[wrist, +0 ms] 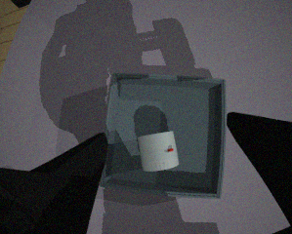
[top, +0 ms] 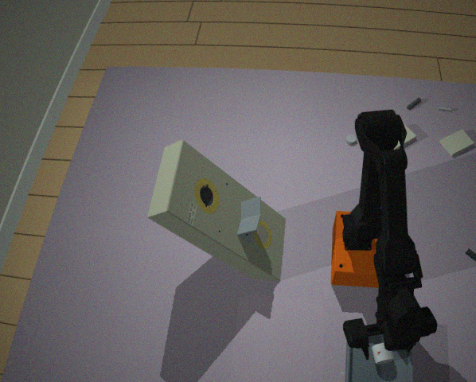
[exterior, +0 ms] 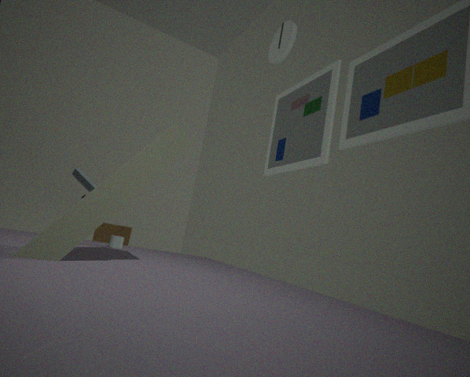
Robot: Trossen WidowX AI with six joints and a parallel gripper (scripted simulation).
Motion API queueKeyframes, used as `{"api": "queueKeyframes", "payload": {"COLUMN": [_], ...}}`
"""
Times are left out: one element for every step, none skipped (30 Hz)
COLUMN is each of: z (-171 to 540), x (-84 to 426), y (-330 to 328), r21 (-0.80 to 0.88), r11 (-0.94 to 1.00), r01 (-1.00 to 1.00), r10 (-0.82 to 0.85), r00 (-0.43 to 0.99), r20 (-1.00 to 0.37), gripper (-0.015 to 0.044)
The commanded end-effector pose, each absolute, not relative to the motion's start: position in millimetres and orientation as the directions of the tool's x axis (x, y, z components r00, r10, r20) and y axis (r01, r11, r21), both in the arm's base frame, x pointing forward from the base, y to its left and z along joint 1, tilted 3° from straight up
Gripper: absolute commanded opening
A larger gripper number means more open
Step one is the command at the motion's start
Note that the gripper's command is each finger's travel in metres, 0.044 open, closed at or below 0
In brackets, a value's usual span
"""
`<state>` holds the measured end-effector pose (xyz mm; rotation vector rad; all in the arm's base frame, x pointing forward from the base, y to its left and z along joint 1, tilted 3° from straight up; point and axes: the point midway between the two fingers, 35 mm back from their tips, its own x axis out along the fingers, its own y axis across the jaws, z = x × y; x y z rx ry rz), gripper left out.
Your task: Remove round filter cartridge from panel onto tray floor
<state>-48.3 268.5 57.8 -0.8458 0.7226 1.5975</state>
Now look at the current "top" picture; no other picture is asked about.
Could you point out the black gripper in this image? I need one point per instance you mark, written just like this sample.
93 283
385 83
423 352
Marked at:
357 334

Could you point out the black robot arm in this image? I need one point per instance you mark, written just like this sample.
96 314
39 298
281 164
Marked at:
382 214

